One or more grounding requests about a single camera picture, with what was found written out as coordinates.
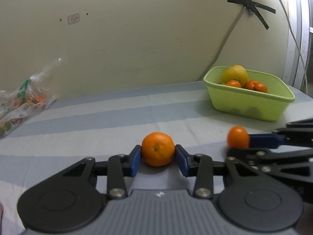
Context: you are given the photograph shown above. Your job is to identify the green plastic basin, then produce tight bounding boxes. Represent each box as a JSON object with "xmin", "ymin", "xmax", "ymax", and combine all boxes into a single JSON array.
[{"xmin": 203, "ymin": 66, "xmax": 296, "ymax": 121}]

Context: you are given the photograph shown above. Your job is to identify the black tape cross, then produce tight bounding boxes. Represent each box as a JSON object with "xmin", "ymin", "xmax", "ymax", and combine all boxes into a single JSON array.
[{"xmin": 227, "ymin": 0, "xmax": 276, "ymax": 30}]

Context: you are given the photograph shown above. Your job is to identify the beige cable on wall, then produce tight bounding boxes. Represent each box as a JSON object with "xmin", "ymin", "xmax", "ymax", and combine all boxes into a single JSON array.
[{"xmin": 198, "ymin": 7, "xmax": 248, "ymax": 81}]

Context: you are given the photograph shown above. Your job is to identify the large yellow grapefruit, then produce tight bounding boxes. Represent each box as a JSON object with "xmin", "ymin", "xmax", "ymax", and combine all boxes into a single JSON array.
[{"xmin": 221, "ymin": 65, "xmax": 249, "ymax": 88}]

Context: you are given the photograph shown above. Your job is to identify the clear plastic snack bag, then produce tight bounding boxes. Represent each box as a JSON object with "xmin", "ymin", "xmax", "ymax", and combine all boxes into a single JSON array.
[{"xmin": 1, "ymin": 58, "xmax": 62, "ymax": 138}]

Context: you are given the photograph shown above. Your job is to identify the white cable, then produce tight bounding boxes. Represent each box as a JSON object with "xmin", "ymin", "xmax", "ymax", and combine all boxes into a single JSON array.
[{"xmin": 267, "ymin": 0, "xmax": 309, "ymax": 95}]

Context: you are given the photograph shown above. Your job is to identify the striped blue bed sheet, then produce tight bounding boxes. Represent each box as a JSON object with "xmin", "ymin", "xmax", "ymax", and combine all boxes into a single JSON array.
[{"xmin": 1, "ymin": 82, "xmax": 312, "ymax": 234}]

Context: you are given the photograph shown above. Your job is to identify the orange tangerine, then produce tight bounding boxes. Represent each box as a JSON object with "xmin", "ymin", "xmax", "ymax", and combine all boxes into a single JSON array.
[
  {"xmin": 245, "ymin": 80, "xmax": 259, "ymax": 91},
  {"xmin": 224, "ymin": 80, "xmax": 241, "ymax": 88},
  {"xmin": 227, "ymin": 126, "xmax": 250, "ymax": 149},
  {"xmin": 141, "ymin": 132, "xmax": 175, "ymax": 167},
  {"xmin": 254, "ymin": 82, "xmax": 268, "ymax": 93}
]

